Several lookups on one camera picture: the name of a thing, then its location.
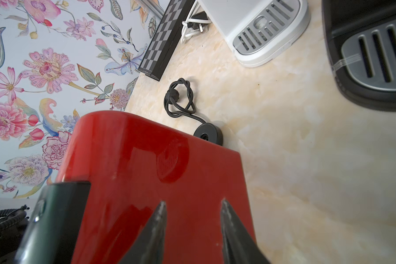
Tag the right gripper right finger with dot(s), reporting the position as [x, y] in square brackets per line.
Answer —
[238, 245]

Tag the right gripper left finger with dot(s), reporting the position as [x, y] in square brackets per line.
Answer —
[148, 248]

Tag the red coffee machine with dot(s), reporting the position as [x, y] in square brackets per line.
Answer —
[118, 167]

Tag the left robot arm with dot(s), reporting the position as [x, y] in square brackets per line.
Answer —
[13, 224]

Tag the white coffee machine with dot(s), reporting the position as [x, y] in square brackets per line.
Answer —
[258, 31]

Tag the black coffee machine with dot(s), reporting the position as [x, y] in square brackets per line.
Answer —
[360, 39]

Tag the black white chessboard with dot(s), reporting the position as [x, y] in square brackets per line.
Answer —
[165, 39]

